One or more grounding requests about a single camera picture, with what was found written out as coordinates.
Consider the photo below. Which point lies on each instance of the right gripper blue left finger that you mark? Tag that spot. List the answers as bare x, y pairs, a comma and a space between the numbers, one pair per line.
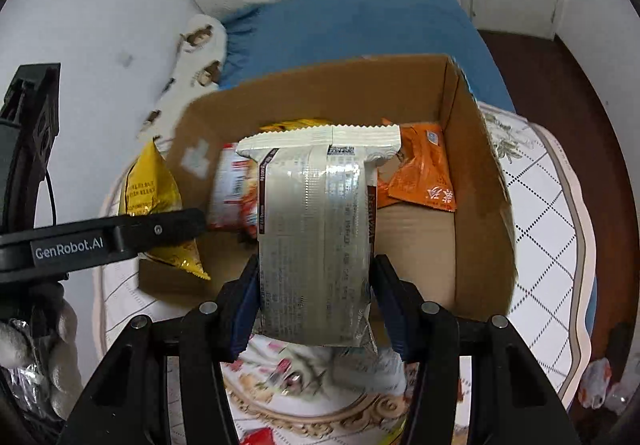
244, 306

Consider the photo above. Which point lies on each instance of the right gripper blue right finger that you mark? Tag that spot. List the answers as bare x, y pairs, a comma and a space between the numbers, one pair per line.
390, 295

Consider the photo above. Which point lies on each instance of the red white spicy strip packet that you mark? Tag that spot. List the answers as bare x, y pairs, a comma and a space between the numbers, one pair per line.
233, 203

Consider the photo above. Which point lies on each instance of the orange snack packet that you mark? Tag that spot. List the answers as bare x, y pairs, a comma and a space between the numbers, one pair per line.
419, 173

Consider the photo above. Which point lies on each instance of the silver white wafer packet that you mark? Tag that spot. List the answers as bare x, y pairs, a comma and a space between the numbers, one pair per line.
316, 213

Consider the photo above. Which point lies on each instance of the yellow snack bag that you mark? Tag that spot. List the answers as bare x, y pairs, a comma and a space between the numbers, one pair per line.
150, 188

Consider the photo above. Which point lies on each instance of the gloved hand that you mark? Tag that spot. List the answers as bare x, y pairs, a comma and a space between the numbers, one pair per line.
38, 350

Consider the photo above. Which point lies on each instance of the cardboard milk box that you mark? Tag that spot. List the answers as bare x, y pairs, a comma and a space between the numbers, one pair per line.
376, 75

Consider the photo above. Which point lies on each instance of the bear print long pillow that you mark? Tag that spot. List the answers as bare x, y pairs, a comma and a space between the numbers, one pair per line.
201, 54

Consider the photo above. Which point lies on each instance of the blue bed sheet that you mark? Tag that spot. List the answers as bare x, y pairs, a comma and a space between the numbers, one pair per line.
288, 34

